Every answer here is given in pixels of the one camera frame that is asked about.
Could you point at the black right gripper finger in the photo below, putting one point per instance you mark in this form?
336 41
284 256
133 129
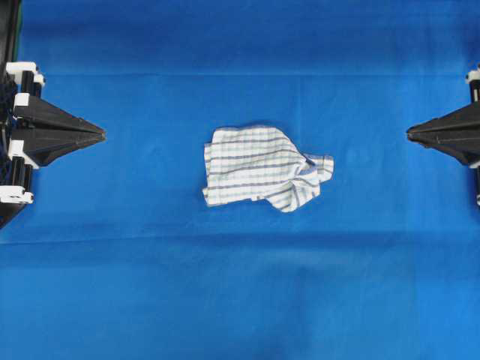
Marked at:
466 158
463 123

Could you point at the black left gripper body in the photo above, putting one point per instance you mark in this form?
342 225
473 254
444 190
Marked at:
20 81

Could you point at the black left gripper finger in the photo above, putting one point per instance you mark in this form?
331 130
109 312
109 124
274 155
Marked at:
40 147
39 112

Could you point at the blue table cloth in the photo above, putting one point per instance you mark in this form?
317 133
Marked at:
119 257

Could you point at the black frame post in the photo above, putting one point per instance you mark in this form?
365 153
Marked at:
11 23

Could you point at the white blue striped towel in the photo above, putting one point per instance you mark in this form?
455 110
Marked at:
261 162

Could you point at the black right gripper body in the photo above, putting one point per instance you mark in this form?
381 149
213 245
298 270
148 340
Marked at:
472 79

